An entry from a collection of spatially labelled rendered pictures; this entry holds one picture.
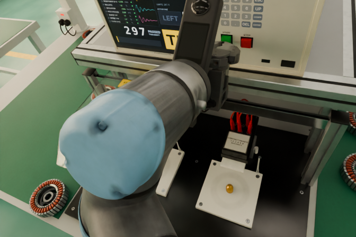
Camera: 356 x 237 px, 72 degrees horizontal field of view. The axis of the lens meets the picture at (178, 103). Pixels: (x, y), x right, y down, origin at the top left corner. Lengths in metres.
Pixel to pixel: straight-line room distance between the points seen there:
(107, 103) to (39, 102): 1.10
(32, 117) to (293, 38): 1.06
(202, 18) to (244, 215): 0.53
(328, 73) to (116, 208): 0.44
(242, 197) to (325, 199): 0.22
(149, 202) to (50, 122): 0.93
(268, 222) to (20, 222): 1.60
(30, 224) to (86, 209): 1.66
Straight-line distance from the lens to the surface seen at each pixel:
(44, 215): 0.89
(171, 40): 0.54
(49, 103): 1.24
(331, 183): 0.83
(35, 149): 1.09
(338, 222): 0.79
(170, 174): 0.77
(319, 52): 0.59
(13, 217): 2.03
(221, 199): 0.72
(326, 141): 0.60
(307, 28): 0.46
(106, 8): 0.59
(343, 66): 0.57
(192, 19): 0.33
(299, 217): 0.75
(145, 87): 0.21
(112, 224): 0.25
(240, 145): 0.65
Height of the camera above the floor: 1.46
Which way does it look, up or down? 47 degrees down
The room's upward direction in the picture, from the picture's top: 14 degrees counter-clockwise
